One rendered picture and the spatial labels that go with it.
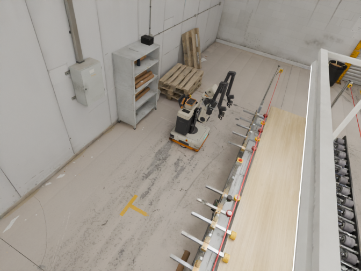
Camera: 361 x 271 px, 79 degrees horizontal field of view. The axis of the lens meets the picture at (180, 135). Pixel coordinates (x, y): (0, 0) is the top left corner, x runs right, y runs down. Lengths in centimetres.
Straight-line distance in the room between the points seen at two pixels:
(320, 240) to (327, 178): 33
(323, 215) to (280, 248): 176
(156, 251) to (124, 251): 42
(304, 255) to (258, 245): 167
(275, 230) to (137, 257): 180
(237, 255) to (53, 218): 256
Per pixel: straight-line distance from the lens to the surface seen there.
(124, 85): 425
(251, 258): 263
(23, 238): 382
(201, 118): 406
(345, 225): 353
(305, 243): 109
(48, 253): 361
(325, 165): 130
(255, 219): 284
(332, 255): 102
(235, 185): 336
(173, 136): 440
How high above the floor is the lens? 322
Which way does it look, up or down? 43 degrees down
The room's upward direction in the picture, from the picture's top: 10 degrees clockwise
